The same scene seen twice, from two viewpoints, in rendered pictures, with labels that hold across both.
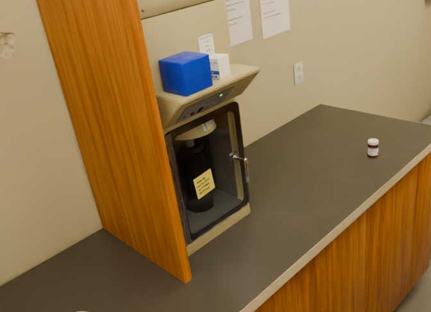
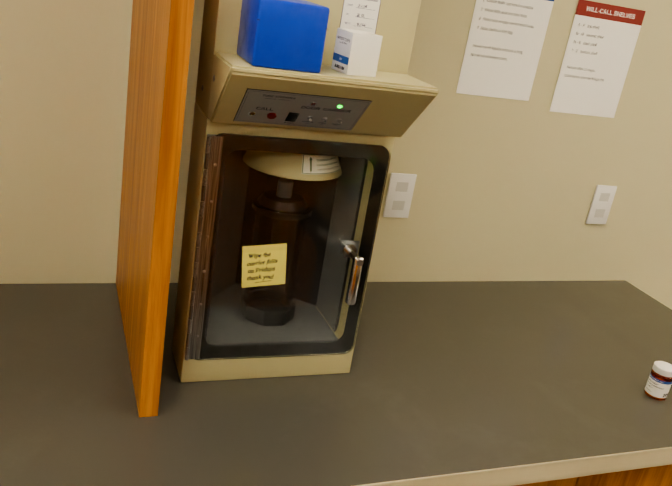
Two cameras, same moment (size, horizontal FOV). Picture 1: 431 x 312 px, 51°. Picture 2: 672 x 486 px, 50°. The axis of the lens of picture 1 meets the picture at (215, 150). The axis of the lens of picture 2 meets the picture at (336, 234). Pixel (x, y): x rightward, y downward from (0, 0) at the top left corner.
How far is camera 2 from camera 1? 0.50 m
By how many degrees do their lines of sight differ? 16
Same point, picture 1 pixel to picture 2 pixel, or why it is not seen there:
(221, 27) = not seen: outside the picture
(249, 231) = (319, 398)
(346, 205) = (528, 448)
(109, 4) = not seen: outside the picture
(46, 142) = (77, 98)
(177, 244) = (147, 336)
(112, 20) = not seen: outside the picture
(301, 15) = (647, 102)
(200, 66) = (302, 23)
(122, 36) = not seen: outside the picture
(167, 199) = (152, 241)
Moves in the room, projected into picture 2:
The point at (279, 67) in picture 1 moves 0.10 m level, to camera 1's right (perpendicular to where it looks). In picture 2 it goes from (564, 176) to (602, 185)
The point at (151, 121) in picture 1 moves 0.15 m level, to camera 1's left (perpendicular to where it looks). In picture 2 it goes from (165, 78) to (72, 56)
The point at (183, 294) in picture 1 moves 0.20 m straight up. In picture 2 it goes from (117, 430) to (125, 315)
